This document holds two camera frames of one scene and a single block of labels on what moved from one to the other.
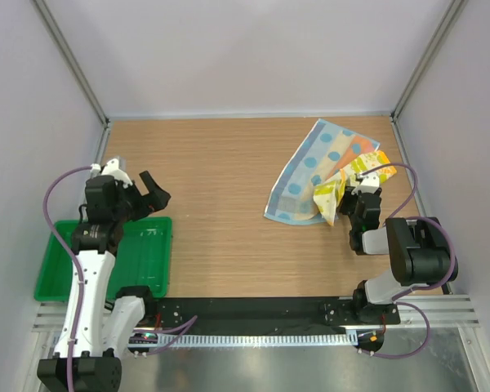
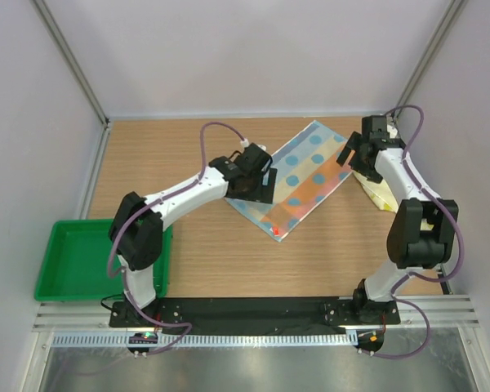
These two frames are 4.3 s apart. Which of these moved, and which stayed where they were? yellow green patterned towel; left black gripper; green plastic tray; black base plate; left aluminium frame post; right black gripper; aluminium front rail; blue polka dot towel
Moved: left black gripper; yellow green patterned towel; blue polka dot towel; right black gripper
Stayed: left aluminium frame post; aluminium front rail; black base plate; green plastic tray
